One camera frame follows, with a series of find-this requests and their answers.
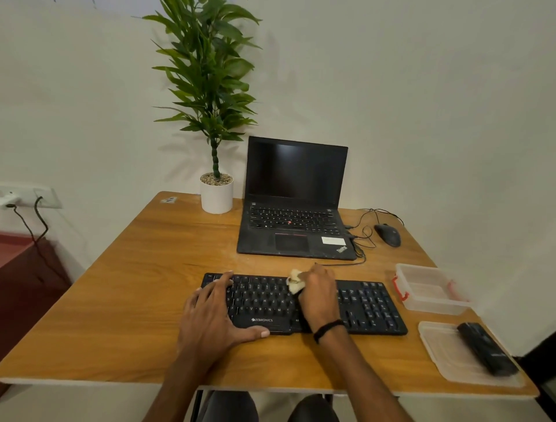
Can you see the person's right forearm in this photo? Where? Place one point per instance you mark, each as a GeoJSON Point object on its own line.
{"type": "Point", "coordinates": [360, 382]}

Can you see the person's right leg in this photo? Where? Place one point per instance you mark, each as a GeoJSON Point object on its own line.
{"type": "Point", "coordinates": [312, 409]}

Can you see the person's left forearm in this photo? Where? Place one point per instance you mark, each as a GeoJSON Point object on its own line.
{"type": "Point", "coordinates": [173, 395]}

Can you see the black handheld device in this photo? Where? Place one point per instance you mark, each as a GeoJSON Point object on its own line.
{"type": "Point", "coordinates": [487, 348]}

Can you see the clear plastic container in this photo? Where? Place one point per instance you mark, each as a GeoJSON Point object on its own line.
{"type": "Point", "coordinates": [428, 289]}

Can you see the white plant pot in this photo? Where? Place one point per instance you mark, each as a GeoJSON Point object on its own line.
{"type": "Point", "coordinates": [216, 195]}

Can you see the black keyboard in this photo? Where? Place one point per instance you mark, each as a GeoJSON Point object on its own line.
{"type": "Point", "coordinates": [369, 308]}

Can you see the white wall socket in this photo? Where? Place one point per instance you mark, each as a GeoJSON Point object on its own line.
{"type": "Point", "coordinates": [32, 195]}

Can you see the green artificial plant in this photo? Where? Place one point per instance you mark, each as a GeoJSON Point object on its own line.
{"type": "Point", "coordinates": [208, 74]}

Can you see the black table leg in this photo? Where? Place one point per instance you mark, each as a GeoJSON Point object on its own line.
{"type": "Point", "coordinates": [196, 406]}

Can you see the person's left leg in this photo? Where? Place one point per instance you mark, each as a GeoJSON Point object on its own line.
{"type": "Point", "coordinates": [230, 408]}

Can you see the person's left hand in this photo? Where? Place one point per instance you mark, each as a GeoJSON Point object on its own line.
{"type": "Point", "coordinates": [206, 326]}

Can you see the person's left thumb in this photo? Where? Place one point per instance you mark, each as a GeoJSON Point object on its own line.
{"type": "Point", "coordinates": [252, 334]}

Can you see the person's right hand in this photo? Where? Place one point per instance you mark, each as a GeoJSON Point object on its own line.
{"type": "Point", "coordinates": [320, 300]}

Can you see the dark red cabinet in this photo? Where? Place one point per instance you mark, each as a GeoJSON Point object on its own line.
{"type": "Point", "coordinates": [26, 282]}

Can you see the small white sticker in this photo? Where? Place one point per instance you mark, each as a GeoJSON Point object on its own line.
{"type": "Point", "coordinates": [169, 200]}

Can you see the person's leg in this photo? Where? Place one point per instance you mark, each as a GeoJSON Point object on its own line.
{"type": "Point", "coordinates": [230, 408]}
{"type": "Point", "coordinates": [312, 409]}

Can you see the black furniture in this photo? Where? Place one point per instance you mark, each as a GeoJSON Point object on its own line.
{"type": "Point", "coordinates": [541, 374]}

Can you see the black wristband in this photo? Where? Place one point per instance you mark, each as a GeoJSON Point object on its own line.
{"type": "Point", "coordinates": [328, 328]}

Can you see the clear plastic container lid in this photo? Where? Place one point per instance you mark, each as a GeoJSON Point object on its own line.
{"type": "Point", "coordinates": [451, 361]}

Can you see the person's left little finger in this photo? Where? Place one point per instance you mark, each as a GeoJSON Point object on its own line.
{"type": "Point", "coordinates": [188, 311]}

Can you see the person's left middle finger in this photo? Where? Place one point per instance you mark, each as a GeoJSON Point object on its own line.
{"type": "Point", "coordinates": [211, 292]}

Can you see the black computer mouse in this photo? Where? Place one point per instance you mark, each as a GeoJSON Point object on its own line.
{"type": "Point", "coordinates": [388, 234]}

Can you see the black laptop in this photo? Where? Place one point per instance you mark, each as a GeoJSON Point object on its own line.
{"type": "Point", "coordinates": [295, 208]}

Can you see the white cleaning cloth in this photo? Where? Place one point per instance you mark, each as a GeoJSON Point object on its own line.
{"type": "Point", "coordinates": [295, 282]}

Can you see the person's right fingers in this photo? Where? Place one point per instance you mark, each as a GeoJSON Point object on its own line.
{"type": "Point", "coordinates": [319, 276]}

